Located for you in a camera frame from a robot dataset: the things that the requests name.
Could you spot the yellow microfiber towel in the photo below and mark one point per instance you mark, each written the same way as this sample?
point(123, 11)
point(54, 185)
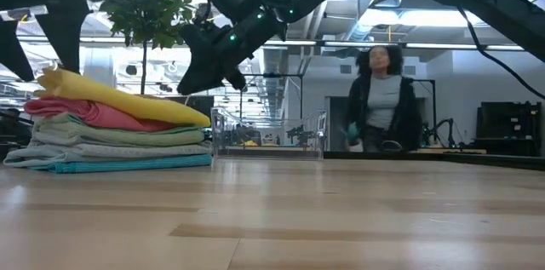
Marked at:
point(127, 101)

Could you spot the black background robot arm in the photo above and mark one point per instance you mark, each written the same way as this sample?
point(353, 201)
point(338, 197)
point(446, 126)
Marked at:
point(447, 122)

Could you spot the pink microfiber towel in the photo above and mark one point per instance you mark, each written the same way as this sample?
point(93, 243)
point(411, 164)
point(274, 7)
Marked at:
point(85, 112)

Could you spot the light blue teal-edged towel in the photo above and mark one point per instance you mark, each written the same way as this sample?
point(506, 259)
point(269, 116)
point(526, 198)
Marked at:
point(25, 160)

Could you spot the person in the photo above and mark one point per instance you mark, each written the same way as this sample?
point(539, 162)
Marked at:
point(383, 99)

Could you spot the black background shelf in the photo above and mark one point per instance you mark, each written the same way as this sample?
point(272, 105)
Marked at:
point(508, 125)

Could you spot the bright blue microfiber towel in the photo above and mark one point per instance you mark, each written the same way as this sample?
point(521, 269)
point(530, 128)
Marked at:
point(127, 164)

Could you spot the clear plastic bin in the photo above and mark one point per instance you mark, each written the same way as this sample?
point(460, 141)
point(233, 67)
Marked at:
point(268, 154)

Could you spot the sage green microfiber towel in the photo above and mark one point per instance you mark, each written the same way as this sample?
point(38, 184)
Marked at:
point(106, 136)

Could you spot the white building column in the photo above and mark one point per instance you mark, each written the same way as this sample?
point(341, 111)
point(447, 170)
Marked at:
point(98, 70)

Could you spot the green plant in white pot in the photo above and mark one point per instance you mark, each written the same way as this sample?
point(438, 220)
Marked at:
point(145, 6)

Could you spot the black background monitor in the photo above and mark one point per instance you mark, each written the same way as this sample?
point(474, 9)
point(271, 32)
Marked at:
point(204, 101)

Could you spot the grey waffle microfiber towel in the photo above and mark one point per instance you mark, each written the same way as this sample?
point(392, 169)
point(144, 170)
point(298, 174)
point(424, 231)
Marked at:
point(127, 151)

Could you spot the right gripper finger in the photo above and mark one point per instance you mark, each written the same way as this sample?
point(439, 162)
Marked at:
point(196, 76)

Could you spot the black station frame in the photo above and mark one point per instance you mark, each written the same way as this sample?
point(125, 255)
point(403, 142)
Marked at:
point(434, 104)

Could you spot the linear ceiling light bar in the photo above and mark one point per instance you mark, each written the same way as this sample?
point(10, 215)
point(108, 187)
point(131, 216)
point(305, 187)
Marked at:
point(362, 44)

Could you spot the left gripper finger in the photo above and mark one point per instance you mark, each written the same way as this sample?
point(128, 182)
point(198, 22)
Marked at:
point(66, 36)
point(15, 53)

